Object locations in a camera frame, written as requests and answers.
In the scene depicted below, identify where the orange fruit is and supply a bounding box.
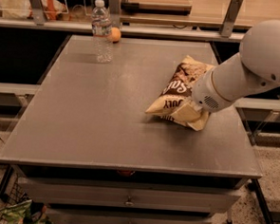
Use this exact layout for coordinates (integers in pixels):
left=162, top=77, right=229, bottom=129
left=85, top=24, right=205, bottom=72
left=107, top=27, right=121, bottom=43

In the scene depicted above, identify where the grey drawer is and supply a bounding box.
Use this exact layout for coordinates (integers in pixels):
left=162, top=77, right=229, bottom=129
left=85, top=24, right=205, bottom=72
left=47, top=208, right=212, bottom=224
left=18, top=177, right=239, bottom=214

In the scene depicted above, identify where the clear plastic water bottle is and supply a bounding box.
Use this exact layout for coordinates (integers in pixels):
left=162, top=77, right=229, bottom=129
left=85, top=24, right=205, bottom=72
left=91, top=0, right=113, bottom=64

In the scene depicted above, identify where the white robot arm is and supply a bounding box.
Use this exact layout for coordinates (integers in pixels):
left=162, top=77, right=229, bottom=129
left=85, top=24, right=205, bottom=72
left=172, top=20, right=280, bottom=122

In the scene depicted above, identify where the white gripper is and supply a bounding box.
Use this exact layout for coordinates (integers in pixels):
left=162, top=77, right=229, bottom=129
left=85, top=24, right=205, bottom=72
left=171, top=69, right=233, bottom=122

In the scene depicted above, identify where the brown Late July chip bag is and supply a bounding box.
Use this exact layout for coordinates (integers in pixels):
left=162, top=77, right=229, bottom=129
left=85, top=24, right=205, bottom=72
left=146, top=56, right=213, bottom=131

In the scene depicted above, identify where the black wire basket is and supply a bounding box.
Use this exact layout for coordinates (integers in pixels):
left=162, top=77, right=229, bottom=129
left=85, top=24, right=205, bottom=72
left=0, top=177, right=28, bottom=224

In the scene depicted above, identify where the white orange bag on shelf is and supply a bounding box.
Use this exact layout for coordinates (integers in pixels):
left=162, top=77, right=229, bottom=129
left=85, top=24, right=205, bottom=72
left=0, top=0, right=67, bottom=20

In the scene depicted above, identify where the lower grey drawer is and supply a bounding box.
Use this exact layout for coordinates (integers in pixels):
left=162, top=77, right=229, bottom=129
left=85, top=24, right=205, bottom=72
left=47, top=208, right=212, bottom=224

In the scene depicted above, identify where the wooden board on shelf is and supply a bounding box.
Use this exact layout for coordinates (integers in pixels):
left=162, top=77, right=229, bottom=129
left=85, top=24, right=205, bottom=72
left=121, top=0, right=192, bottom=15

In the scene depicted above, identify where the green snack bag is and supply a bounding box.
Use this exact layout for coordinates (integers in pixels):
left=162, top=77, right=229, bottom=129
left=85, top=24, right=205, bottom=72
left=0, top=200, right=53, bottom=224

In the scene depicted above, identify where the red button under table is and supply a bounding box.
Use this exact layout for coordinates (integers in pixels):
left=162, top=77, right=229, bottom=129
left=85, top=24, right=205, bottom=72
left=117, top=170, right=136, bottom=177

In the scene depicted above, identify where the upper grey drawer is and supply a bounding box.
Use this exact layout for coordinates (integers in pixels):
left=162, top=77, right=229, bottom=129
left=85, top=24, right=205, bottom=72
left=18, top=177, right=239, bottom=214

